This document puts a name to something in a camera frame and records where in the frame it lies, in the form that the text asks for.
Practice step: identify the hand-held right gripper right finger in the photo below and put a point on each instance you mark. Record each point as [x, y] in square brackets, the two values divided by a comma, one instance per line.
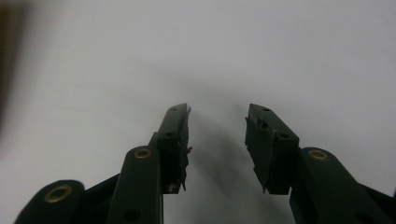
[280, 161]

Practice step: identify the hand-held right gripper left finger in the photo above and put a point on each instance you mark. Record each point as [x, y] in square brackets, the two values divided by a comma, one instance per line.
[140, 186]

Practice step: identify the white table mat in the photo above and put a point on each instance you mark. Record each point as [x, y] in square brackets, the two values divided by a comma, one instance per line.
[93, 93]

